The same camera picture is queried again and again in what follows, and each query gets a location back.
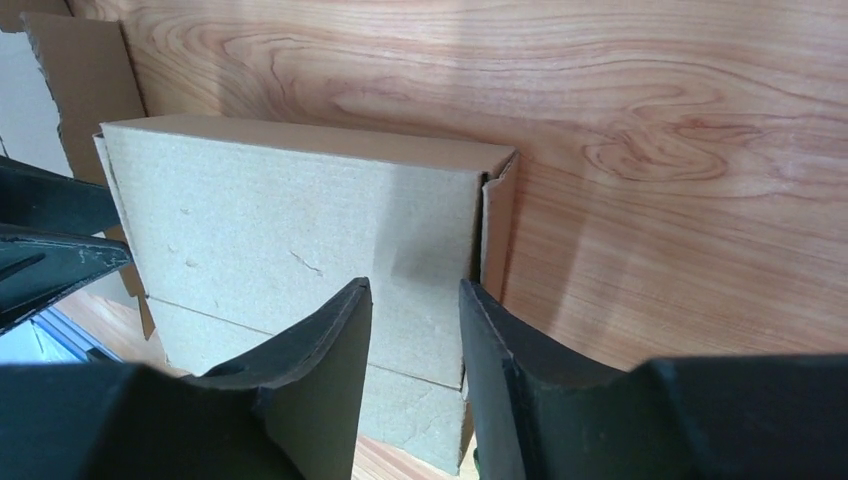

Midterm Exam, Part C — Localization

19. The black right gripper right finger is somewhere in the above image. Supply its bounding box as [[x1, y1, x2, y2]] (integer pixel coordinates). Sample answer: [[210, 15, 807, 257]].
[[459, 280, 847, 479]]

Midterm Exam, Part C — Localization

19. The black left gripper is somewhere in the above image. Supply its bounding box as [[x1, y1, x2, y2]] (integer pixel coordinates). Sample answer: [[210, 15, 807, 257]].
[[1, 157, 132, 332]]

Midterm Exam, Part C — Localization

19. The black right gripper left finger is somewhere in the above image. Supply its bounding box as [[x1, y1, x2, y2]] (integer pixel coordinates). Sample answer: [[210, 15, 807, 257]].
[[1, 277, 372, 479]]

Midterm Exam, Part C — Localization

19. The brown cardboard box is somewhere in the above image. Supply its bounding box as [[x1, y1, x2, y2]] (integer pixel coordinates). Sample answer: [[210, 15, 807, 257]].
[[94, 115, 520, 475]]

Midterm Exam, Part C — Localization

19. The brown cardboard sheet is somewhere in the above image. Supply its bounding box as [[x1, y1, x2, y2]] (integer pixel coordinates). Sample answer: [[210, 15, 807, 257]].
[[1, 1, 145, 303]]

